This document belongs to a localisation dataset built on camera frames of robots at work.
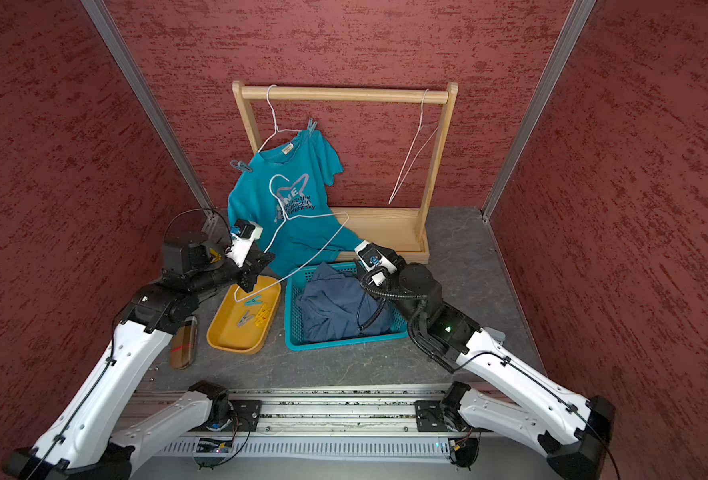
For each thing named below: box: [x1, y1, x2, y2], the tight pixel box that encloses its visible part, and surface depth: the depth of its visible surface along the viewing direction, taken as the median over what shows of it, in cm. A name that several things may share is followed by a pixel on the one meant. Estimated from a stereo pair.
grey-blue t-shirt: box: [296, 262, 393, 342], surface depth 82 cm
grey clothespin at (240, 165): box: [230, 160, 253, 173], surface depth 71 cm
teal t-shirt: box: [227, 130, 365, 277], surface depth 89 cm
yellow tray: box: [206, 275, 282, 355], surface depth 91 cm
